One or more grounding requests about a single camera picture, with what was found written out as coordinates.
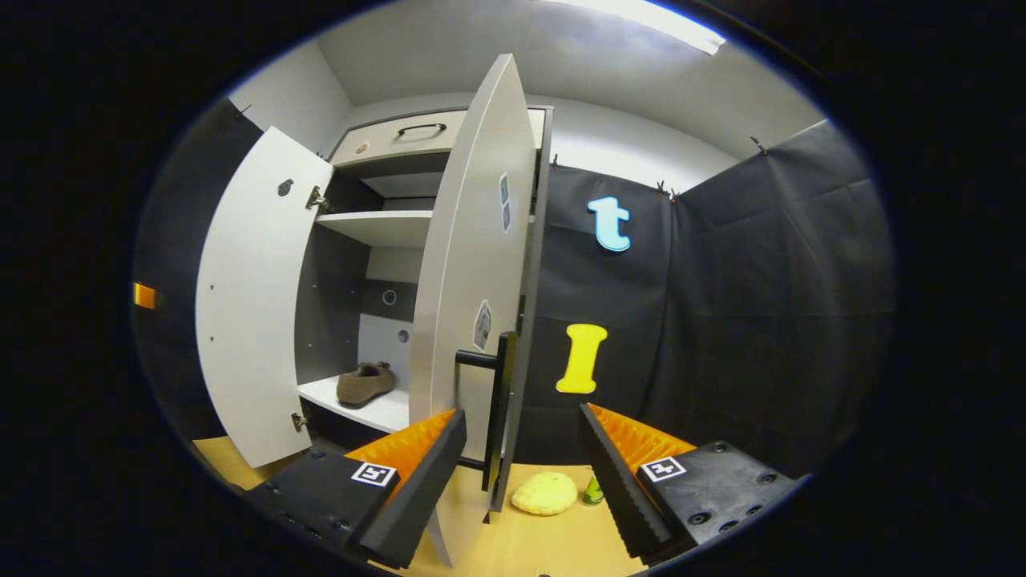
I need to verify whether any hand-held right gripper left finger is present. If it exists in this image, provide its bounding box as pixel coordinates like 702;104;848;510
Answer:
244;409;468;570

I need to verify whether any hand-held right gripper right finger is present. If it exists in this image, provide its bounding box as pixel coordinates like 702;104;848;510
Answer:
579;402;802;564

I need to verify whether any white shoe cabinet door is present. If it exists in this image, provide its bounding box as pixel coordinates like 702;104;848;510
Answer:
409;53;538;568
195;126;335;470

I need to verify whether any brown shoe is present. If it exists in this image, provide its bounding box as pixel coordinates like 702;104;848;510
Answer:
336;361;398;409

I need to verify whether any white shoe cabinet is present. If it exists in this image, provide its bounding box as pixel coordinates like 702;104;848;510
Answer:
293;107;554;514

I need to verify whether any white cabinet shelf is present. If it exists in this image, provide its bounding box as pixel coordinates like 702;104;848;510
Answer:
314;210;435;249
297;375;411;435

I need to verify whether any white cabinet drawer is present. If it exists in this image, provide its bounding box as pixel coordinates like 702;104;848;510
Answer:
330;108;547;167

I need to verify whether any pale yellow sponge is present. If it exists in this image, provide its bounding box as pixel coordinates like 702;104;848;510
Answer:
511;470;580;517

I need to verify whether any black door handle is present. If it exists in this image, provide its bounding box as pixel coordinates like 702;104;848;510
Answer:
454;330;519;494

